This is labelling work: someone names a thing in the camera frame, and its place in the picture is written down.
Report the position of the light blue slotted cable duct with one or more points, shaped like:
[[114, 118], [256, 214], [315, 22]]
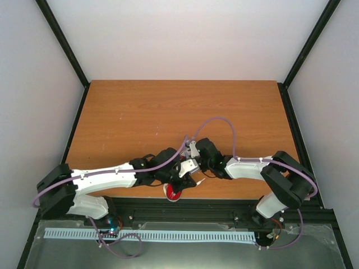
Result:
[[161, 236]]

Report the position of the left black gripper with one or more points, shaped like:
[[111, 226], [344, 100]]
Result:
[[184, 184]]

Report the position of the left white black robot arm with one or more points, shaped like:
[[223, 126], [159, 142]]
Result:
[[69, 192]]

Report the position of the right black frame post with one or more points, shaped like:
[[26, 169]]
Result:
[[315, 33]]

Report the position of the small circuit board with led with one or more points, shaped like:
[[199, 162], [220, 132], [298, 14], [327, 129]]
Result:
[[115, 225]]

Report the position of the red canvas sneaker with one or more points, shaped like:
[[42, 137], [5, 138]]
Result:
[[170, 194]]

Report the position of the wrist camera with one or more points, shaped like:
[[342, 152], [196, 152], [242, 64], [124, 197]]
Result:
[[189, 166], [191, 152]]

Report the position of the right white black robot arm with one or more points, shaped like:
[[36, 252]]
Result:
[[290, 182]]

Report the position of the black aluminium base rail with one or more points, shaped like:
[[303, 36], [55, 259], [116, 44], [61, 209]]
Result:
[[235, 213]]

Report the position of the black frame post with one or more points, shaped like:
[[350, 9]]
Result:
[[62, 41], [315, 33]]

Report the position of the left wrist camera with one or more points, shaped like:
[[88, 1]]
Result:
[[189, 166]]

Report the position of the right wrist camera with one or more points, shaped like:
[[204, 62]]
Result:
[[191, 152]]

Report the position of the left black frame post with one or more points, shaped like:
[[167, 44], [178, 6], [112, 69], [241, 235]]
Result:
[[62, 41]]

